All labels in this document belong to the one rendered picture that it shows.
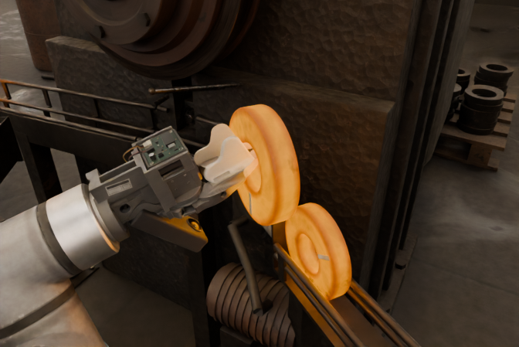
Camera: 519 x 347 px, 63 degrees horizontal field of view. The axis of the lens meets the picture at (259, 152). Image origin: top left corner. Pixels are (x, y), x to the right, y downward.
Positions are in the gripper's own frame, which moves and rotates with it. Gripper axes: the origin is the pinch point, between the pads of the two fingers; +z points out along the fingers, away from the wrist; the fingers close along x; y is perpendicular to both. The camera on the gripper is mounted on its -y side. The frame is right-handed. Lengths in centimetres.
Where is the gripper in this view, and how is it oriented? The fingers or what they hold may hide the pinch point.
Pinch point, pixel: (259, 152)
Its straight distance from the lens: 55.0
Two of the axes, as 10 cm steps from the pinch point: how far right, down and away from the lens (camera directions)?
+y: -2.5, -7.7, -5.9
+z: 8.7, -4.5, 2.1
